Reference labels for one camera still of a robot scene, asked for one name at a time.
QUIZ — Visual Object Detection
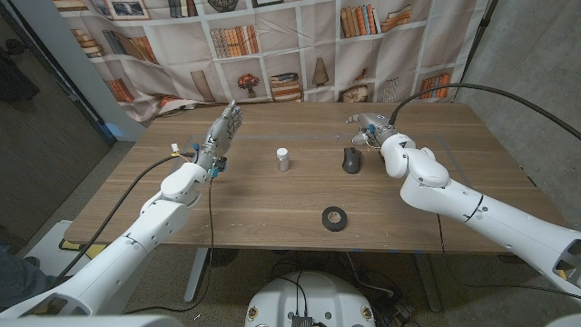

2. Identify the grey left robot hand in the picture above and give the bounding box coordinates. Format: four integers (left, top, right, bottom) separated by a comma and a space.
194, 99, 244, 172

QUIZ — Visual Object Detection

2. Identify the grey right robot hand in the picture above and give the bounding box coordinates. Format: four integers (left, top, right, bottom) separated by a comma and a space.
344, 112, 399, 149

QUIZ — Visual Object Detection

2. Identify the black computer mouse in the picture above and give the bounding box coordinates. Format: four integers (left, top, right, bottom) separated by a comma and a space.
341, 146, 363, 175

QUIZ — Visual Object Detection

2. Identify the small white bottle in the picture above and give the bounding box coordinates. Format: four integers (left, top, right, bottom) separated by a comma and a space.
275, 147, 291, 173

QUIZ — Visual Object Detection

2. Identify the black tape roll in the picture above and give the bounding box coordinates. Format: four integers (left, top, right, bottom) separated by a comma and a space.
321, 205, 349, 233

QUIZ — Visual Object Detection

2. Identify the printed bookshelf backdrop cloth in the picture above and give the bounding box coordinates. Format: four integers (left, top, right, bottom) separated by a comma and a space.
52, 0, 494, 124

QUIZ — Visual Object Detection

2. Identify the black backdrop stand pole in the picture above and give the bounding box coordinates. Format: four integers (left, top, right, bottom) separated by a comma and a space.
453, 0, 499, 99

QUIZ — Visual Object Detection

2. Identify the white table leg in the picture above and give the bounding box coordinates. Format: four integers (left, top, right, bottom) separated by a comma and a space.
183, 247, 210, 303

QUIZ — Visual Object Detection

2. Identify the grey table leg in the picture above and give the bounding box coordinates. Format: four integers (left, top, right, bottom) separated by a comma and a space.
413, 253, 442, 313

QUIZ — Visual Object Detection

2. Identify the yellow floor marker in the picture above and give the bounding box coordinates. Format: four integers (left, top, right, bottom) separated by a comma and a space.
58, 239, 108, 263

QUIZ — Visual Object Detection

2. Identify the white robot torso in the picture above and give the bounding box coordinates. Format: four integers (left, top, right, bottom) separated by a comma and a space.
243, 271, 377, 327

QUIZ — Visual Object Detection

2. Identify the white floor board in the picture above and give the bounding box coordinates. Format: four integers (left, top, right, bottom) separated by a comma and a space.
25, 220, 99, 278

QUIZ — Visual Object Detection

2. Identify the person in blue jeans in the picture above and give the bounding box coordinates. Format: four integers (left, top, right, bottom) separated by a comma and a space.
0, 252, 60, 311

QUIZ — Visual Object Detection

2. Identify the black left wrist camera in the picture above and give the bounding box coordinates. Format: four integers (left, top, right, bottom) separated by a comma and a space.
207, 156, 227, 178

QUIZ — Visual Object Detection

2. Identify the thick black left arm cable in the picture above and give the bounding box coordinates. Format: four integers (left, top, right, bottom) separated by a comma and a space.
54, 154, 196, 282

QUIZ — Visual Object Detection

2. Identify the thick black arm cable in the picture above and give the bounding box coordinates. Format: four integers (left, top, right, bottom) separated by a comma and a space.
388, 82, 581, 142
54, 154, 196, 282

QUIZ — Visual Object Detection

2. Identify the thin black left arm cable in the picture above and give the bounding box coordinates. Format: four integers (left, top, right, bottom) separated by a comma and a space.
122, 176, 215, 315

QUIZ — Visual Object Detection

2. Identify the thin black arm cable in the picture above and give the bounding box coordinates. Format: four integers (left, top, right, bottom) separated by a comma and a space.
122, 176, 215, 315
436, 213, 581, 301

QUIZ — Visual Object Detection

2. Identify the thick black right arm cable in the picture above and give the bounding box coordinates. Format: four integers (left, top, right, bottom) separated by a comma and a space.
388, 82, 581, 142

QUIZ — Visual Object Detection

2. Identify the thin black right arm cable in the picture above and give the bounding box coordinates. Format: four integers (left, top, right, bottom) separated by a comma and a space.
436, 213, 581, 301

